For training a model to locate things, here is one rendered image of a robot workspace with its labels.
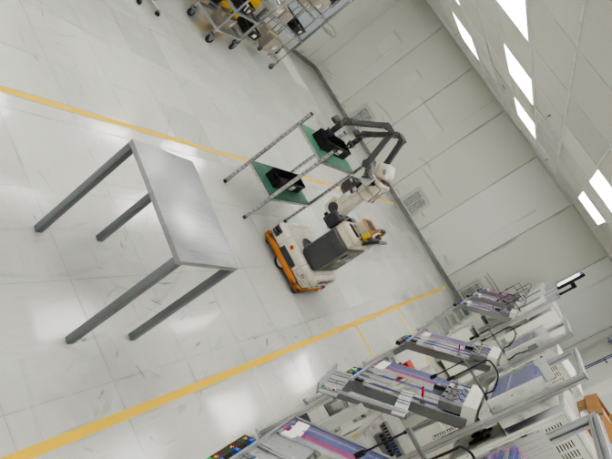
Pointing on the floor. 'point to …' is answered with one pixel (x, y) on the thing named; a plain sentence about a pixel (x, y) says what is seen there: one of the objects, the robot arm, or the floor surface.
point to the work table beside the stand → (154, 166)
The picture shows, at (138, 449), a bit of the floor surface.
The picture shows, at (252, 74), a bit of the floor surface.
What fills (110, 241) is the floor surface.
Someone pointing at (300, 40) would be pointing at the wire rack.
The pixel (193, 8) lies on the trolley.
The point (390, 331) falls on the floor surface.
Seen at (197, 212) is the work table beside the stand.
